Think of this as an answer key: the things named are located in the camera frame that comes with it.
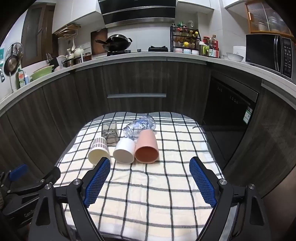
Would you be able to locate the green dish soap bottle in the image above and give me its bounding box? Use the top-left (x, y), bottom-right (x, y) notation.
top-left (16, 68), bottom-right (26, 90)

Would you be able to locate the clear glass bottle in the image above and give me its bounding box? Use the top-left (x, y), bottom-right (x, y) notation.
top-left (122, 115), bottom-right (156, 141)

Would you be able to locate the steel pot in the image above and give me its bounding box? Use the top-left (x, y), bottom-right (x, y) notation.
top-left (63, 58), bottom-right (83, 68)

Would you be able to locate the white cup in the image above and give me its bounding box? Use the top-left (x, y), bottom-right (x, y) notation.
top-left (113, 138), bottom-right (136, 164)

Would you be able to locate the pink cup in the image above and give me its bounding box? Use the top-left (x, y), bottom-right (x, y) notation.
top-left (134, 130), bottom-right (159, 163)

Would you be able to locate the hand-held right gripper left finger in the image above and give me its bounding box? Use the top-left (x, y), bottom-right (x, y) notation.
top-left (28, 157), bottom-right (111, 241)

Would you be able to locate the black wok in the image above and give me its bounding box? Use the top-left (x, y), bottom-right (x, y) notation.
top-left (95, 34), bottom-right (133, 52)

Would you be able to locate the black spice rack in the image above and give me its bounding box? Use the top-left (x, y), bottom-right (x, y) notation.
top-left (170, 25), bottom-right (201, 55)

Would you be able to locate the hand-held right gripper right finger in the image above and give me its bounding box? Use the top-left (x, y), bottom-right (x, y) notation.
top-left (189, 157), bottom-right (272, 241)

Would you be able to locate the patterned paper cup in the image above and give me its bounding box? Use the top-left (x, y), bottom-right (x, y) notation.
top-left (88, 137), bottom-right (111, 166)

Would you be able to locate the black range hood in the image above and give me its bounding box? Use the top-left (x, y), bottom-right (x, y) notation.
top-left (98, 0), bottom-right (177, 28)

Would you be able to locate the black knife block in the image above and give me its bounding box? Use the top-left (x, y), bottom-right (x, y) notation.
top-left (46, 53), bottom-right (59, 68)

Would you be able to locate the green plastic basin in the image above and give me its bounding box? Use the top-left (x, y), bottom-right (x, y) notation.
top-left (31, 65), bottom-right (55, 80)

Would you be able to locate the black dishwasher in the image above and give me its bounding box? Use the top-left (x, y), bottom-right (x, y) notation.
top-left (202, 72), bottom-right (259, 163)

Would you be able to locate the brown cutting board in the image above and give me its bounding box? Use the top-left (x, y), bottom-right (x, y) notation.
top-left (91, 28), bottom-right (108, 55)

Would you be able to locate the large white bowl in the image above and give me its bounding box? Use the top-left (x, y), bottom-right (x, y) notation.
top-left (226, 52), bottom-right (244, 62)

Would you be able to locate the metal drawer handle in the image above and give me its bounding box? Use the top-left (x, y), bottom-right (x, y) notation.
top-left (107, 93), bottom-right (167, 99)

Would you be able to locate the wooden glass door cabinet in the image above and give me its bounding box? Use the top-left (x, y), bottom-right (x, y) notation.
top-left (245, 1), bottom-right (292, 35)

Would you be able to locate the black gas stove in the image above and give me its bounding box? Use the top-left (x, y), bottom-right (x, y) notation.
top-left (107, 46), bottom-right (169, 56)

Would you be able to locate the red label sauce bottle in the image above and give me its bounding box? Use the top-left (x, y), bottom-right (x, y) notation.
top-left (209, 35), bottom-right (219, 58)

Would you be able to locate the hanging frying pan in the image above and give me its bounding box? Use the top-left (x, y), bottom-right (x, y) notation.
top-left (3, 43), bottom-right (24, 77)

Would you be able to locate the grey glass tumbler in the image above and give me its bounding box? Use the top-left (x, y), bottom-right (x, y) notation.
top-left (101, 120), bottom-right (119, 144)

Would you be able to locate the wall rack with wooden boards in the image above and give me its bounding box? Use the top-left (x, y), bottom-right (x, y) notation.
top-left (54, 23), bottom-right (81, 39)

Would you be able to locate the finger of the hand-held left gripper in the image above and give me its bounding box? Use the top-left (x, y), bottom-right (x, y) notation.
top-left (8, 164), bottom-right (28, 180)
top-left (7, 166), bottom-right (61, 194)

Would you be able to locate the black microwave oven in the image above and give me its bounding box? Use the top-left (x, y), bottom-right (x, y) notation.
top-left (245, 34), bottom-right (295, 80)

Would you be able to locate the black checked white cloth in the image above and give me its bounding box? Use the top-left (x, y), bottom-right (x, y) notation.
top-left (54, 112), bottom-right (226, 239)

